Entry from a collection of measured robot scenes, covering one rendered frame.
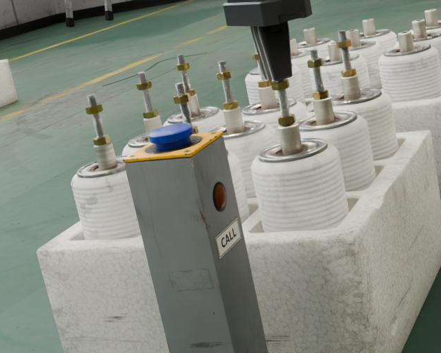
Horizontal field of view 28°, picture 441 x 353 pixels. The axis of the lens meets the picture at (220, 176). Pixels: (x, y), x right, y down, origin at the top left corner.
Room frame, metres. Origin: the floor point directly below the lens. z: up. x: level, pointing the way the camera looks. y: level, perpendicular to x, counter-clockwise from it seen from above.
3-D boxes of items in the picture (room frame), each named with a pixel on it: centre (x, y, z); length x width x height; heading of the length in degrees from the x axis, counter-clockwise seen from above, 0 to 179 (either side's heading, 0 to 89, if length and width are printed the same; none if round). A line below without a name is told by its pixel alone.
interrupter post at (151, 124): (1.13, 0.07, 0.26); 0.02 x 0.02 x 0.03
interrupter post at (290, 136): (0.91, -0.08, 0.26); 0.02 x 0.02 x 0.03
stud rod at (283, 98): (0.91, -0.08, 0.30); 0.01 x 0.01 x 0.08
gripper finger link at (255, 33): (0.92, -0.08, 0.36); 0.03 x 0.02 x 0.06; 111
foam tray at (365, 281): (1.07, -0.03, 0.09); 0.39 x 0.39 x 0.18; 63
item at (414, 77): (1.40, -0.34, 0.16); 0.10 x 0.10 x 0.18
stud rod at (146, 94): (1.13, 0.07, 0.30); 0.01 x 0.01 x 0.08
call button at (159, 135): (0.78, 0.04, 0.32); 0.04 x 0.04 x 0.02
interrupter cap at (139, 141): (1.13, 0.07, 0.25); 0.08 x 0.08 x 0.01
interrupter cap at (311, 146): (0.91, -0.08, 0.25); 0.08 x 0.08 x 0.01
